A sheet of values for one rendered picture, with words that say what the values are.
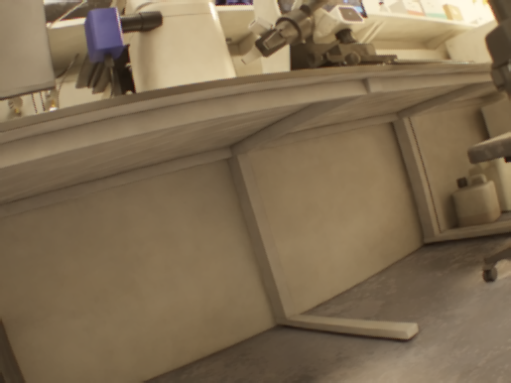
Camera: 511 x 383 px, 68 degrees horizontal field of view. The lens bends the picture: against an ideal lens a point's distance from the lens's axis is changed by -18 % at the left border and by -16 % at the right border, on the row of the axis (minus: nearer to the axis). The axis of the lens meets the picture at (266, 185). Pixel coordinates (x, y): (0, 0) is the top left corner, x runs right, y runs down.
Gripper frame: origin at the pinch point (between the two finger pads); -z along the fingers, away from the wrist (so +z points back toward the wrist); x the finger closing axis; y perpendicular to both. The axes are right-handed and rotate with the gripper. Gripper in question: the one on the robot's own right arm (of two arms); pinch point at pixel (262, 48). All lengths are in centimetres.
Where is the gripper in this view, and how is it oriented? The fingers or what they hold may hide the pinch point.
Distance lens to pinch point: 110.6
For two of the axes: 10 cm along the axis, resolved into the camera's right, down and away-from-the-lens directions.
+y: 5.9, 7.7, 2.4
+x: 5.3, -1.4, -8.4
